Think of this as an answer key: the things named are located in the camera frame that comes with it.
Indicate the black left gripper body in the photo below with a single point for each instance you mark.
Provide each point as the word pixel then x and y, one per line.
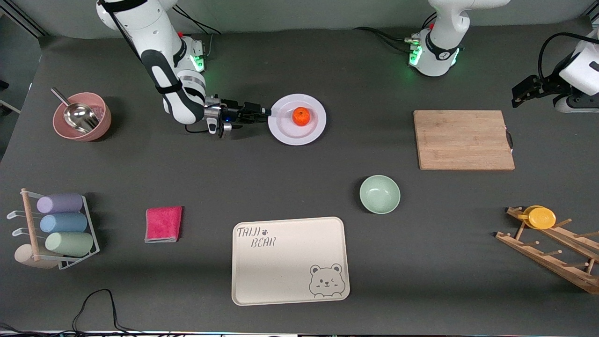
pixel 546 85

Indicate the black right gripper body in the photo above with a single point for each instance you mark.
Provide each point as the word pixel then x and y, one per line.
pixel 232 113

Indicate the white round plate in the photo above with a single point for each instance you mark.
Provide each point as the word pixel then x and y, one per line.
pixel 288 133

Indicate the orange fruit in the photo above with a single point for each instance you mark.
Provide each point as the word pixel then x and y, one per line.
pixel 302 116

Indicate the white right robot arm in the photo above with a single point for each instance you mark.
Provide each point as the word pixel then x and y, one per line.
pixel 154 61

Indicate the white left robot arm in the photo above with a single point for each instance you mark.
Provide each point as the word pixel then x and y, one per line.
pixel 437 56

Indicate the wooden cutting board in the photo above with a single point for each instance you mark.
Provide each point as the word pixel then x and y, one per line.
pixel 468 140

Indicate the yellow mug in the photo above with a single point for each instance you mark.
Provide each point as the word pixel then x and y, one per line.
pixel 542 218

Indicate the pink bowl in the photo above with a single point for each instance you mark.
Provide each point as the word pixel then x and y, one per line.
pixel 105 120

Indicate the pink folded cloth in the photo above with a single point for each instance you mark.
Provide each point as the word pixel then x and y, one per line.
pixel 163 224

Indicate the metal scoop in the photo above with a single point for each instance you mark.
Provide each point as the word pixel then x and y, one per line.
pixel 80 117

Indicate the light green bowl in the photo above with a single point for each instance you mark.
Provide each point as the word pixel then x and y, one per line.
pixel 380 194

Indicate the beige bear print tray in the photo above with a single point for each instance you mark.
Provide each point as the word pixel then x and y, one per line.
pixel 290 267

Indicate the wooden mug rack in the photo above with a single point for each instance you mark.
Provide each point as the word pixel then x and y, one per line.
pixel 552 264

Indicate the purple cup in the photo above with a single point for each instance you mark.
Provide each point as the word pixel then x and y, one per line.
pixel 61 203

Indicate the blue cup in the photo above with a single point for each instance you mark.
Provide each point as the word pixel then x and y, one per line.
pixel 64 223

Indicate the green cup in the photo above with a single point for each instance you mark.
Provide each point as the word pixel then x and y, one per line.
pixel 70 244

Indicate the beige cup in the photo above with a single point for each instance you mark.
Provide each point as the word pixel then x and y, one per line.
pixel 23 256

